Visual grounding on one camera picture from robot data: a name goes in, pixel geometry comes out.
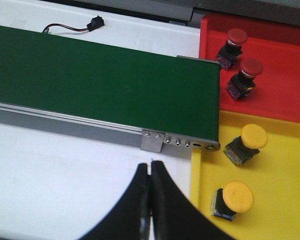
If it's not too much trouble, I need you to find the red plastic tray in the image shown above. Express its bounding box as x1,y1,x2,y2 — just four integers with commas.
199,13,300,123

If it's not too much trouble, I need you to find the grey stone counter slab right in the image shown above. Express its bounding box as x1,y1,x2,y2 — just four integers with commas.
193,0,300,27

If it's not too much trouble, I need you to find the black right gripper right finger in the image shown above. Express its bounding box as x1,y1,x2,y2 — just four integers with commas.
150,160,232,240

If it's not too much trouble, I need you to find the aluminium conveyor frame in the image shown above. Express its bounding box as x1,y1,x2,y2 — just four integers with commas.
0,55,220,153

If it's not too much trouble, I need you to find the grey stone counter slab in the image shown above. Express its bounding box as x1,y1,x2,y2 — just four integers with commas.
193,0,300,27
47,0,195,23

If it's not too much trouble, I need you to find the yellow plastic tray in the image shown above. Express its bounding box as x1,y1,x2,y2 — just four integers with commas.
190,110,300,240

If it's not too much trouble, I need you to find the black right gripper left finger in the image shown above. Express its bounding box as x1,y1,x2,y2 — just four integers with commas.
81,163,150,240

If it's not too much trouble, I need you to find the green conveyor belt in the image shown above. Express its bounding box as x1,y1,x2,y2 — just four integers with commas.
0,26,220,141

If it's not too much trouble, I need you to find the black sensor with cable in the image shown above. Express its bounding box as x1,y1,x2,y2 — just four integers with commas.
42,15,105,34

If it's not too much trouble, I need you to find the grey stone counter slab left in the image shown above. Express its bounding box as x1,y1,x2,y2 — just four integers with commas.
47,0,195,23

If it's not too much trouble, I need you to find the yellow mushroom push button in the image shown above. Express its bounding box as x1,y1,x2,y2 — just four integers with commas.
223,123,268,166

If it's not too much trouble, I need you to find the red mushroom push button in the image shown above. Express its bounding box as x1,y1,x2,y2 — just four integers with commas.
226,57,264,100

